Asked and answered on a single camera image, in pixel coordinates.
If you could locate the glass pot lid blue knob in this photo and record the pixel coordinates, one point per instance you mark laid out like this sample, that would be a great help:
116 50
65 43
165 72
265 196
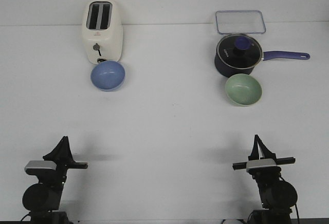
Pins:
239 45

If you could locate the green bowl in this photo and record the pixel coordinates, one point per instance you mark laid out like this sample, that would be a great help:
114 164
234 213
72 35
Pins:
243 90

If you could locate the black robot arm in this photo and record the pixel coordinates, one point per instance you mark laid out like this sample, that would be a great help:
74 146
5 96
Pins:
42 199
276 194

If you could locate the blue bowl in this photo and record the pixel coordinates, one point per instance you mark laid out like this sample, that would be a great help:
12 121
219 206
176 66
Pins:
108 76

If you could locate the white two-slot toaster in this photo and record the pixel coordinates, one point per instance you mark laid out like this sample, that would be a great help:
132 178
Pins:
102 31

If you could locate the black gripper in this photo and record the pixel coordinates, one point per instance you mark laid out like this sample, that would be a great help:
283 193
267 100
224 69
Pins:
62 150
267 154

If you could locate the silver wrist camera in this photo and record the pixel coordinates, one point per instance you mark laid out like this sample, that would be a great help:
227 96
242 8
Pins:
259 164
36 167

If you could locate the dark blue saucepan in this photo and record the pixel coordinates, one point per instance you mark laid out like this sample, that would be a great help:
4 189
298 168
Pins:
228 70

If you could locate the clear plastic container lid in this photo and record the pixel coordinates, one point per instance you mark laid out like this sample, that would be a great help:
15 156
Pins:
240 21

